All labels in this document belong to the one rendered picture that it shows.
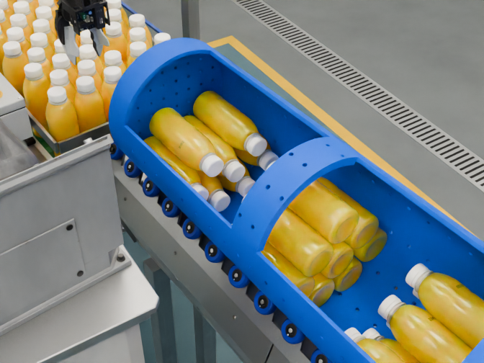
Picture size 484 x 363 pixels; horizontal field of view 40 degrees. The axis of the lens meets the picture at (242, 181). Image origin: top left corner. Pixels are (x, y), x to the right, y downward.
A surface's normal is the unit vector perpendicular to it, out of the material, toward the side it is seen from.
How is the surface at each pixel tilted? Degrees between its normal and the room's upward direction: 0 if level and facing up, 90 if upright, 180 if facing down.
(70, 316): 0
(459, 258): 92
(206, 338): 90
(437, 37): 0
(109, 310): 0
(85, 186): 90
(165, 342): 90
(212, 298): 70
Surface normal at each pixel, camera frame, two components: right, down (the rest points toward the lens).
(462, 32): 0.01, -0.74
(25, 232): 0.63, 0.53
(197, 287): -0.74, 0.13
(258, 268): -0.77, 0.33
